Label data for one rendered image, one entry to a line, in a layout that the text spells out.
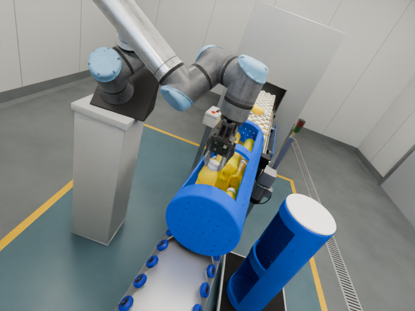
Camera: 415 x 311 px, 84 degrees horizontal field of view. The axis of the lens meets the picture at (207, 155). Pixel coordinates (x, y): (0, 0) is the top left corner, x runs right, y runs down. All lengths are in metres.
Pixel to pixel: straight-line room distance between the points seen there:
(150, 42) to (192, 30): 5.10
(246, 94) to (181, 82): 0.18
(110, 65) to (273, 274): 1.38
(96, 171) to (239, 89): 1.16
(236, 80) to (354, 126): 5.95
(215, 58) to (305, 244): 0.98
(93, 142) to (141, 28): 0.92
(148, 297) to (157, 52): 0.74
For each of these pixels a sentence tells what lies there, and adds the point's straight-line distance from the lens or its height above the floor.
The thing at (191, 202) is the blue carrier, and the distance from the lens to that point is 0.80.
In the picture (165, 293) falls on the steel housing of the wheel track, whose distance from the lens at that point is 0.89.
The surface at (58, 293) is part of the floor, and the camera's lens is 1.92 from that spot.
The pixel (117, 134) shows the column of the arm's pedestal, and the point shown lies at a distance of 1.37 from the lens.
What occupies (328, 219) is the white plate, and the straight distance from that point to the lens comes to 1.41.
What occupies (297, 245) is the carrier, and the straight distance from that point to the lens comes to 1.33.
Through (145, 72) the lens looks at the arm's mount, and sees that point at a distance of 1.48.
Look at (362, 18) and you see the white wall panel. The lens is 5.99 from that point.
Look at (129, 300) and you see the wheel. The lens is 0.81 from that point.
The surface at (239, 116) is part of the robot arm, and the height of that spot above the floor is 1.51.
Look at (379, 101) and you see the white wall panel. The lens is 6.49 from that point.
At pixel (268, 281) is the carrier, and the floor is 0.57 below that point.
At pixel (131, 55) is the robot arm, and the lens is 1.24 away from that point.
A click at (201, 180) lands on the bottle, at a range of 0.83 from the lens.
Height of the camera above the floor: 1.72
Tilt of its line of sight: 31 degrees down
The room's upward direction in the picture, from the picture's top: 21 degrees clockwise
